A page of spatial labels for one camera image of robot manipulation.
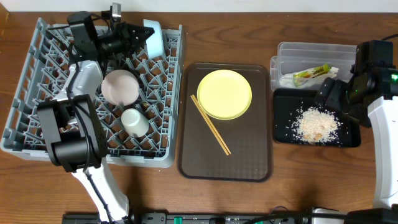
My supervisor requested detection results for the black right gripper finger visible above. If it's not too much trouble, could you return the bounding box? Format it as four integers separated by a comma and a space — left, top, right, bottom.
314, 78, 335, 106
328, 78, 349, 113

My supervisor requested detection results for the pink bowl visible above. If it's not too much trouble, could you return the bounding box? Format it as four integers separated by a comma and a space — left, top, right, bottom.
101, 70, 140, 106

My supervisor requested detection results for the white napkin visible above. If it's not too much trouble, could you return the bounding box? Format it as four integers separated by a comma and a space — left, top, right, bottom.
279, 67, 339, 89

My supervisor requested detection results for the grey plastic dishwasher rack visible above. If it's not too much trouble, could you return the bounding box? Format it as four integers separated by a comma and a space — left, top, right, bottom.
1, 19, 184, 168

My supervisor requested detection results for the yellow round plate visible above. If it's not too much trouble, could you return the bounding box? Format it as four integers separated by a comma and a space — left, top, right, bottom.
196, 69, 252, 120

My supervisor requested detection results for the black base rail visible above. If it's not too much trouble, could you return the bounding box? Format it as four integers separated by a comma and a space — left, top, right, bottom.
61, 211, 312, 224

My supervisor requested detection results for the green orange snack wrapper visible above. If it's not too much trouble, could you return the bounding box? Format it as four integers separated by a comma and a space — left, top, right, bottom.
293, 64, 331, 87

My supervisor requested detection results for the white cup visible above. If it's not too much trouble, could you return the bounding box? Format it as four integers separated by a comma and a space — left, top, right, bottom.
121, 109, 150, 138

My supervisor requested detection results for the light blue bowl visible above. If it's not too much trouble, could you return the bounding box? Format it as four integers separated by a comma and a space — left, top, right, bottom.
143, 19, 165, 59

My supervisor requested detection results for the clear plastic bin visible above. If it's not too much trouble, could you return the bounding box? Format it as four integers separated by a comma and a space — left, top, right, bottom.
270, 42, 356, 91

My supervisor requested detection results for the leftover rice food waste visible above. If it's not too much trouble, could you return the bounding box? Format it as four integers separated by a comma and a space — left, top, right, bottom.
290, 106, 341, 144

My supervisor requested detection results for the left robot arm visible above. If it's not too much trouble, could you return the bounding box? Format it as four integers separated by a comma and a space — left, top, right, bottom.
37, 2, 165, 223

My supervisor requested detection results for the black tray bin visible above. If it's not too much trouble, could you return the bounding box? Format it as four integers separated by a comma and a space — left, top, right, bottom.
273, 88, 361, 147

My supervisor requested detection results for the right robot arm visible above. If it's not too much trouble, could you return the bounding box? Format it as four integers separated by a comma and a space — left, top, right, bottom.
312, 40, 397, 223

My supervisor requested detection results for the brown serving tray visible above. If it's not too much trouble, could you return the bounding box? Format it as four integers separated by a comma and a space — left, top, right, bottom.
177, 63, 273, 182

